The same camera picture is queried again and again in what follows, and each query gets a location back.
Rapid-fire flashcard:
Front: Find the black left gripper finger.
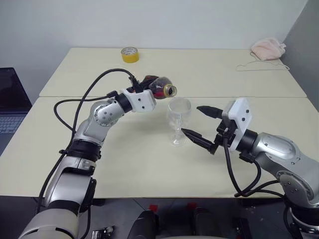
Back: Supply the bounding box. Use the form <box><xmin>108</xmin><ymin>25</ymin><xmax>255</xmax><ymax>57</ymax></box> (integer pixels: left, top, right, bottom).
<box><xmin>139</xmin><ymin>75</ymin><xmax>157</xmax><ymax>88</ymax></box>

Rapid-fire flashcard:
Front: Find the white wire hanger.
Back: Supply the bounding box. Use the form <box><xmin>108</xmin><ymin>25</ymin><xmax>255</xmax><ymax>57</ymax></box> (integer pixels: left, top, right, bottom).
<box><xmin>235</xmin><ymin>52</ymin><xmax>292</xmax><ymax>73</ymax></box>

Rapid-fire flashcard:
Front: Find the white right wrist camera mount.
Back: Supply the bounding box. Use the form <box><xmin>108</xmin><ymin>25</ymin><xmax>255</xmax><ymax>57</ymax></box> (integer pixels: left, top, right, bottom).
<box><xmin>221</xmin><ymin>97</ymin><xmax>257</xmax><ymax>152</ymax></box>

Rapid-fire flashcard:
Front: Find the pink cloth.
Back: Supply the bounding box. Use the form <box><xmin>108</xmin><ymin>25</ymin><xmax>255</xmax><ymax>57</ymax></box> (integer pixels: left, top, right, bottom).
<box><xmin>251</xmin><ymin>37</ymin><xmax>287</xmax><ymax>61</ymax></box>

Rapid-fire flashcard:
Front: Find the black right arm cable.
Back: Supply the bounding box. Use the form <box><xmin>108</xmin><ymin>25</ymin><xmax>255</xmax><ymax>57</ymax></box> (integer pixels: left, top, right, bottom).
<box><xmin>223</xmin><ymin>127</ymin><xmax>286</xmax><ymax>199</ymax></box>

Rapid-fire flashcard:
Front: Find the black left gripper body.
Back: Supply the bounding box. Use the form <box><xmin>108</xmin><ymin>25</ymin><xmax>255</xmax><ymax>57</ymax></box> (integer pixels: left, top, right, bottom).
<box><xmin>126</xmin><ymin>79</ymin><xmax>145</xmax><ymax>94</ymax></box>

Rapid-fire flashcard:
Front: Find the yellow tape roll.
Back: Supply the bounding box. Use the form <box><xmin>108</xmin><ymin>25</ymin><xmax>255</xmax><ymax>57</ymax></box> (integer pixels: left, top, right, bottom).
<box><xmin>121</xmin><ymin>46</ymin><xmax>141</xmax><ymax>64</ymax></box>

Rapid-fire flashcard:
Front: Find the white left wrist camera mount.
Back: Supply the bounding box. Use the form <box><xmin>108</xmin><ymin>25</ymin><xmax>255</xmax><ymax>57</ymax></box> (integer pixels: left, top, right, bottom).
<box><xmin>120</xmin><ymin>89</ymin><xmax>157</xmax><ymax>113</ymax></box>

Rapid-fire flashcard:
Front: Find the dark laptop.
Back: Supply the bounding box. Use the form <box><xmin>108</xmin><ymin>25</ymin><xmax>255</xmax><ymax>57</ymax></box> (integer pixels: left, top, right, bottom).
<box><xmin>0</xmin><ymin>67</ymin><xmax>33</xmax><ymax>156</ymax></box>

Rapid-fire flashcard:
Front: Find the clear bottle with dark drink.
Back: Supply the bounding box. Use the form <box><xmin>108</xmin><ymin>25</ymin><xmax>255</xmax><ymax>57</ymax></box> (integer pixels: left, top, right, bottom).
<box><xmin>145</xmin><ymin>74</ymin><xmax>178</xmax><ymax>100</ymax></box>

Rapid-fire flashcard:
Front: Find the dark rounded shape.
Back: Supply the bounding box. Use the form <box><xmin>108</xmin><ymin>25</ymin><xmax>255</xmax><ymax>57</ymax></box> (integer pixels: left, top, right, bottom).
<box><xmin>130</xmin><ymin>209</ymin><xmax>160</xmax><ymax>239</ymax></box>

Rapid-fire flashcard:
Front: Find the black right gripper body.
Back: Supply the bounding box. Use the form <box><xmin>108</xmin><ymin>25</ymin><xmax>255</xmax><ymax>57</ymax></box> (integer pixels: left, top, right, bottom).
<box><xmin>208</xmin><ymin>117</ymin><xmax>238</xmax><ymax>155</ymax></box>

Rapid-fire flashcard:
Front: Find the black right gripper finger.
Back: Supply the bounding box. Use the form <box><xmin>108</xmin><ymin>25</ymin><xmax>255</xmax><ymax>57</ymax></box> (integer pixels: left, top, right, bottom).
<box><xmin>181</xmin><ymin>127</ymin><xmax>215</xmax><ymax>151</ymax></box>
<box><xmin>196</xmin><ymin>105</ymin><xmax>223</xmax><ymax>119</ymax></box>

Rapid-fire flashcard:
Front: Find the clear wine glass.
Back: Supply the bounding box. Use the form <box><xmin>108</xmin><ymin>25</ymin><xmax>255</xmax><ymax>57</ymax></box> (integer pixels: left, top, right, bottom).
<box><xmin>166</xmin><ymin>97</ymin><xmax>193</xmax><ymax>147</ymax></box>

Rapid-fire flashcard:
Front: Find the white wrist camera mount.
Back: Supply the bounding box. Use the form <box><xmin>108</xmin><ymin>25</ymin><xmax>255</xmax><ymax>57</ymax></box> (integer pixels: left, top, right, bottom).
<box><xmin>221</xmin><ymin>97</ymin><xmax>257</xmax><ymax>152</ymax></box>
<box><xmin>120</xmin><ymin>89</ymin><xmax>157</xmax><ymax>113</ymax></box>

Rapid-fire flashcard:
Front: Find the small black device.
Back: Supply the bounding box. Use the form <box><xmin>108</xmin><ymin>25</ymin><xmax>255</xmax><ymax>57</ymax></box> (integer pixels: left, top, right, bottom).
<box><xmin>91</xmin><ymin>226</ymin><xmax>116</xmax><ymax>239</ymax></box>

